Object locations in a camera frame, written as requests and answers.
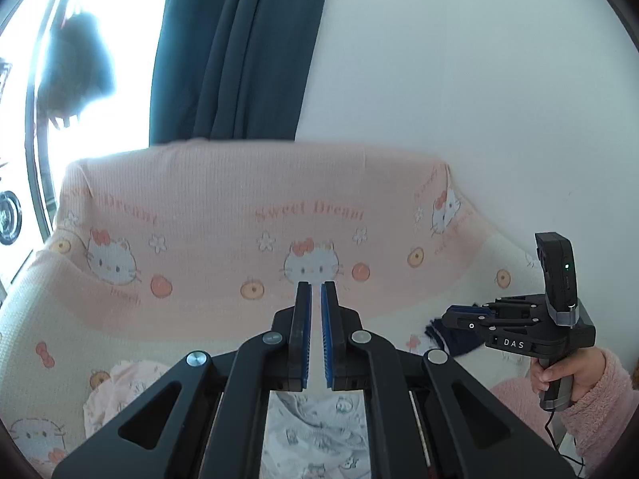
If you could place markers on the dark hanging object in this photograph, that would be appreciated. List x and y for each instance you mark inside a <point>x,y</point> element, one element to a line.
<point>75,70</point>

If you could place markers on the person's right hand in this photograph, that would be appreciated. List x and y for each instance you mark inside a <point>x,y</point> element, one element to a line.
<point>586,371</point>

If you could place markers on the pink cat printed blanket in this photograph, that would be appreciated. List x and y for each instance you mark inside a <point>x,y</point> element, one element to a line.
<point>199,269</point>

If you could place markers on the pink printed pajama garment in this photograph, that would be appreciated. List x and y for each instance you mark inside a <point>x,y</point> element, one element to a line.
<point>115,394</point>

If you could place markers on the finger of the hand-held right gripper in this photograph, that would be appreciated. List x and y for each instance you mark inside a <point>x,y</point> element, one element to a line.
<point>509,309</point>
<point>464,327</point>

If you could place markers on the dark teal curtain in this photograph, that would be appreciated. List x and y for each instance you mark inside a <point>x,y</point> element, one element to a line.
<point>239,50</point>

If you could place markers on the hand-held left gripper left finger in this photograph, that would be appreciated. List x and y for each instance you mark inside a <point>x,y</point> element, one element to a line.
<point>307,339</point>

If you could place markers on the navy cloth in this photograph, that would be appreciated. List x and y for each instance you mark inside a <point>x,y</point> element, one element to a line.
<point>457,347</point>

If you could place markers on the round metal fixture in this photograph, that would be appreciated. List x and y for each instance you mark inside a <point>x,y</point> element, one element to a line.
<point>7,217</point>

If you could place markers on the person's right forearm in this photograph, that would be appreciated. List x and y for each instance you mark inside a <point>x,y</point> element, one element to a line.
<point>604,409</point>

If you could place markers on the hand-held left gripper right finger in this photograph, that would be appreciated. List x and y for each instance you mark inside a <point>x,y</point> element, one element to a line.
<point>327,339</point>

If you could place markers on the light blue printed pajama pants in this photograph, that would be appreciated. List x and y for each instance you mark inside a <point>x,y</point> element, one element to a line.
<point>314,434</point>

